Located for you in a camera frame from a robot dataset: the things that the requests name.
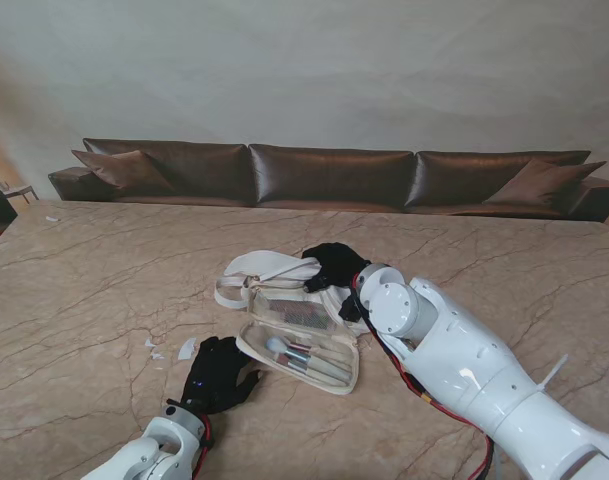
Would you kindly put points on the clear plastic brush sleeve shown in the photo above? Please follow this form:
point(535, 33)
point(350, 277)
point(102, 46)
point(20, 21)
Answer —
point(186, 348)

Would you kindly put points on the red lipstick tube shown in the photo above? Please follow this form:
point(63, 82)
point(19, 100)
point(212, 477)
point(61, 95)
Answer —
point(304, 312)

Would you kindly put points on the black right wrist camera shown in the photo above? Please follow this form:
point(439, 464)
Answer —
point(350, 308)

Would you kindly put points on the cream white cosmetics bag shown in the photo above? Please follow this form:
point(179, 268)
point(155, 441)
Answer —
point(264, 275)

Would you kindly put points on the pink makeup brush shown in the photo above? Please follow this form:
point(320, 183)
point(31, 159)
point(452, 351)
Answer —
point(299, 346)

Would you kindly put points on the white zip tie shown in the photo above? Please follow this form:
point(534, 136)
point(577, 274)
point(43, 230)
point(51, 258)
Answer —
point(554, 372)

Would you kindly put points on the grey side chair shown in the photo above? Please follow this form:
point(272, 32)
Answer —
point(19, 189)

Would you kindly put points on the brown leather sofa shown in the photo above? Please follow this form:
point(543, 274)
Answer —
point(329, 175)

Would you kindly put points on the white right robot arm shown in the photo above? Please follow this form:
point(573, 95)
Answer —
point(474, 365)

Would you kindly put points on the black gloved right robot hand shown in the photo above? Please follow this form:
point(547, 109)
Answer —
point(336, 265)

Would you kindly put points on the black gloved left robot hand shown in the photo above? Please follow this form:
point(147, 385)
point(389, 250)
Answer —
point(216, 375)

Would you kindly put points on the brown sofa pillow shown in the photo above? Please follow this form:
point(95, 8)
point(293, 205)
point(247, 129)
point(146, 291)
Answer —
point(121, 170)
point(541, 182)

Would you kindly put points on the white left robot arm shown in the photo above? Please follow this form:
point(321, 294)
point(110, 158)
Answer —
point(149, 450)

